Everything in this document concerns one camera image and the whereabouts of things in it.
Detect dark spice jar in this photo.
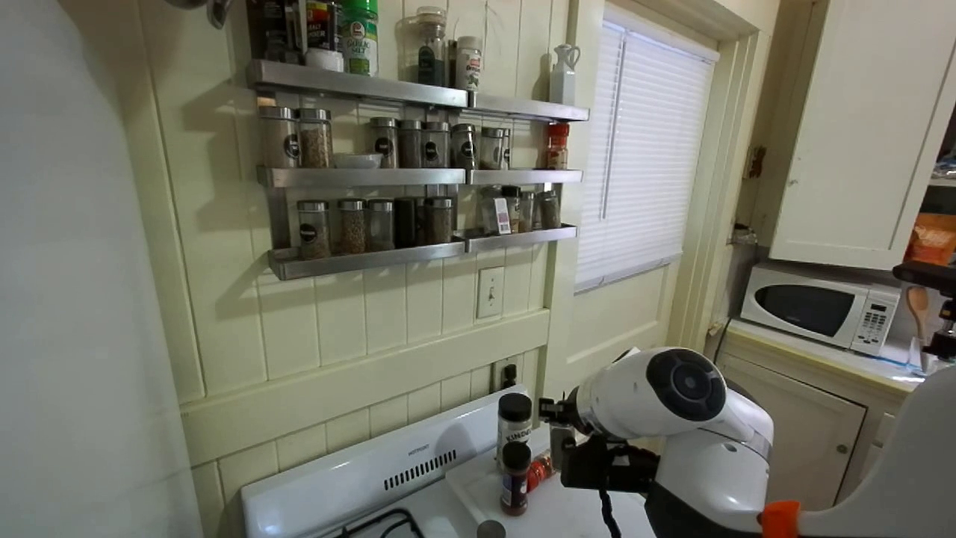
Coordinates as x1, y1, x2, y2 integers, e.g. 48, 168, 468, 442
392, 195, 421, 252

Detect small white bowl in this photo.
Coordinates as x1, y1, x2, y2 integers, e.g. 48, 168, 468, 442
305, 47, 345, 76

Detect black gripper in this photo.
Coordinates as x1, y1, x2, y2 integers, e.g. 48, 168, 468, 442
534, 395, 663, 496

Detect cream panelled door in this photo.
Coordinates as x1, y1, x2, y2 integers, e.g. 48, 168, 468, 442
566, 0, 725, 397

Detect short dark spice bottle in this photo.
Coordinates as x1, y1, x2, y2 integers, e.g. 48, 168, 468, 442
496, 440, 534, 521

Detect red sauce bottle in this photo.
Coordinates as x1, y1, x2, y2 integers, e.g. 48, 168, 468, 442
541, 120, 574, 174

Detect green shaker bottle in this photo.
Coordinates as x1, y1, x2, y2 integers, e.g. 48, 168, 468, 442
338, 0, 381, 79

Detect white gas stove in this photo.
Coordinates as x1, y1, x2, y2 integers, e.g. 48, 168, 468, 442
238, 385, 663, 538

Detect white wall cabinet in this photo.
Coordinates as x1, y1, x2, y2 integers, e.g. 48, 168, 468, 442
768, 0, 956, 276

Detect small white dish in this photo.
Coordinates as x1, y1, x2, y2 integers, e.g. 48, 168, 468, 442
330, 150, 389, 170

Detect long steel spice shelf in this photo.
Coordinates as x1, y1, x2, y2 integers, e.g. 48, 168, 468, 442
262, 189, 472, 283
256, 162, 472, 195
245, 56, 472, 113

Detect cream base cabinet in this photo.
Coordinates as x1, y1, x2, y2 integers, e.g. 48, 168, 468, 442
714, 316, 926, 515

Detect glass spice jar steel cap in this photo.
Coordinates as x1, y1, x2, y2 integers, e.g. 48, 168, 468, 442
330, 195, 366, 258
448, 120, 481, 170
421, 117, 454, 170
417, 192, 456, 249
366, 113, 404, 170
360, 198, 398, 253
296, 104, 335, 170
398, 117, 426, 170
475, 123, 514, 174

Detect white refrigerator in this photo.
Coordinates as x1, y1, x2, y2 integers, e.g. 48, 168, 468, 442
0, 0, 205, 538

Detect small white bottle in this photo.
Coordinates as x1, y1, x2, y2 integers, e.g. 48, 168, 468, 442
545, 38, 583, 109

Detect white window blinds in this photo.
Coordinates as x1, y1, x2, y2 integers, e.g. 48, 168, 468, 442
575, 13, 719, 295

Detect short steel spice shelf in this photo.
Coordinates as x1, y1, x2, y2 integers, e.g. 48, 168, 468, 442
466, 89, 595, 128
466, 164, 584, 192
462, 222, 583, 258

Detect black burner grate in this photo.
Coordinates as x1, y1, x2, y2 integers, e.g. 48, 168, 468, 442
330, 505, 426, 538

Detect white microwave oven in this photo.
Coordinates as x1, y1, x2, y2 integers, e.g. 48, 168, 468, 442
737, 259, 913, 364

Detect dark container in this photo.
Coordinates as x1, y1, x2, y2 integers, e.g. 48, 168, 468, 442
245, 0, 306, 67

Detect black corrugated cable conduit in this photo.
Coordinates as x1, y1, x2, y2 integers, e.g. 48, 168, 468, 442
592, 484, 626, 538

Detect clear glass jar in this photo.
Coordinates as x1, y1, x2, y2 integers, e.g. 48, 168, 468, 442
410, 5, 450, 89

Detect tall spice bottle yellow label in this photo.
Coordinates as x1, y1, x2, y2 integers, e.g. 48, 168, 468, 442
496, 388, 536, 452

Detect glass spice jar round label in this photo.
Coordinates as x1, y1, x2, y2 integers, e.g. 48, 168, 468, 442
256, 103, 297, 170
292, 198, 330, 259

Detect savory spice jar steel cap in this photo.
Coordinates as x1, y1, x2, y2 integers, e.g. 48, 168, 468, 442
545, 422, 583, 479

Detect spice bottle pink barcode label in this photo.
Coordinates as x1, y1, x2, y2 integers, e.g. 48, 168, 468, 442
475, 186, 514, 243

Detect onion powder bottle black cap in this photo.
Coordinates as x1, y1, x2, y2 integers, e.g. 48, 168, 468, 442
510, 186, 536, 240

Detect orange bag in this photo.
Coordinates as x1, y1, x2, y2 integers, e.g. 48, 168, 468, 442
907, 213, 956, 270

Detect bottle with colourful label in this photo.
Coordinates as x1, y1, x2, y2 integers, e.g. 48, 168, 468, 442
305, 0, 344, 53

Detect spice bottle white label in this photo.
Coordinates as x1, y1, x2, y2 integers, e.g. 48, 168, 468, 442
448, 34, 486, 97

